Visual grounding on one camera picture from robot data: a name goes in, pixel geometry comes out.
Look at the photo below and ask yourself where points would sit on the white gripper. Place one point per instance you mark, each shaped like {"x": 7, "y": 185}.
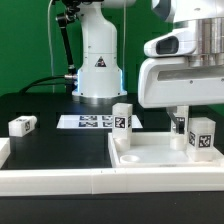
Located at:
{"x": 184, "y": 67}

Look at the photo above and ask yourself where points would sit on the white square tabletop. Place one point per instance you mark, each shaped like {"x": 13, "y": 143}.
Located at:
{"x": 152, "y": 149}

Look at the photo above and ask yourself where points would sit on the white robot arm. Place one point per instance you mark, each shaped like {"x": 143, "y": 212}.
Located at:
{"x": 91, "y": 41}

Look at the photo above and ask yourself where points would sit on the white U-shaped obstacle fence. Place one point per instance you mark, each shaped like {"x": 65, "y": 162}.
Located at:
{"x": 103, "y": 181}

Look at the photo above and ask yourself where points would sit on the white marker base plate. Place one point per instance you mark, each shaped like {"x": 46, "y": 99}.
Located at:
{"x": 91, "y": 122}

